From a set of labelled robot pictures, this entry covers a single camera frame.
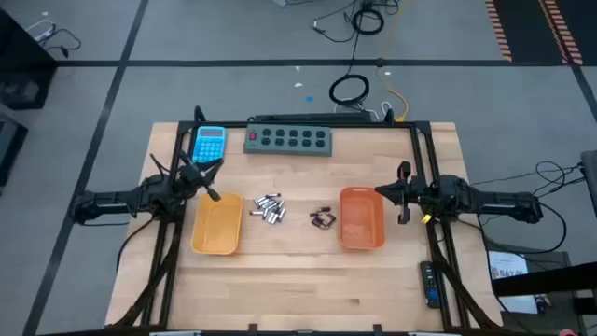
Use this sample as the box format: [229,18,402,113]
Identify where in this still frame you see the light blue calculator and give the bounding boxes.
[190,125,228,164]

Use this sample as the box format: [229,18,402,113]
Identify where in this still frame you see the looped black side cable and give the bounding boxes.
[482,200,568,257]

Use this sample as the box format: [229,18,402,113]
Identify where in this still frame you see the white and black floor cable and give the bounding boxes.
[25,18,83,60]

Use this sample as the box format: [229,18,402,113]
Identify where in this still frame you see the yellow plastic bin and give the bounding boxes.
[189,192,243,257]

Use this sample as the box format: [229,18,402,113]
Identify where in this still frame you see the coiled black floor cable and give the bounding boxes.
[328,60,371,106]

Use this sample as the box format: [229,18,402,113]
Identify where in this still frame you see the black left arm base cable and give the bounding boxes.
[116,215,158,274]

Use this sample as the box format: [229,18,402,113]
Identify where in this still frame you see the black remote control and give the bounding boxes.
[419,260,443,309]

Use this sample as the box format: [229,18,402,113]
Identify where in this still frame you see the dark grey side table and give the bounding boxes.
[482,242,597,336]

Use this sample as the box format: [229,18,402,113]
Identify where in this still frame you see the black aluminium rig frame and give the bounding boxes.
[111,105,507,336]

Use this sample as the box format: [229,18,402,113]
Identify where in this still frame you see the orange plastic bin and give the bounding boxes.
[338,186,386,251]

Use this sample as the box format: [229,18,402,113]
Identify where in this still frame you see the dark floor equipment box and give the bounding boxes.
[0,114,29,188]

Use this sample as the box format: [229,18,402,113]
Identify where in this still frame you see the thin black side cable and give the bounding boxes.
[468,161,589,197]

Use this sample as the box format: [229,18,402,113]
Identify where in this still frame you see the grey-green power strip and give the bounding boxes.
[243,123,334,158]

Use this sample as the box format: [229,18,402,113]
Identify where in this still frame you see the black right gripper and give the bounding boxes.
[374,161,428,225]

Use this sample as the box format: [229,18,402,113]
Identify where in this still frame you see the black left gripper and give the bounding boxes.
[175,151,225,203]

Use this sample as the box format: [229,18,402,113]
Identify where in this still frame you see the long black power bar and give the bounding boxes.
[254,111,374,124]

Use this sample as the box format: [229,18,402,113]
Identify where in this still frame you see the black desk bar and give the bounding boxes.
[492,260,597,300]

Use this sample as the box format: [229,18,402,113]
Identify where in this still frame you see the white printed paper sheet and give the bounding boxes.
[488,251,538,315]

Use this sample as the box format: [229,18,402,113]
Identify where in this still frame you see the tangled black floor cables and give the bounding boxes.
[311,0,402,44]

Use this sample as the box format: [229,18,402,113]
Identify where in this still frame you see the black cabinet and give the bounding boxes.
[0,8,58,111]

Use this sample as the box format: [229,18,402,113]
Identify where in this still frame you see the yellow floor cable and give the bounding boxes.
[375,0,410,123]

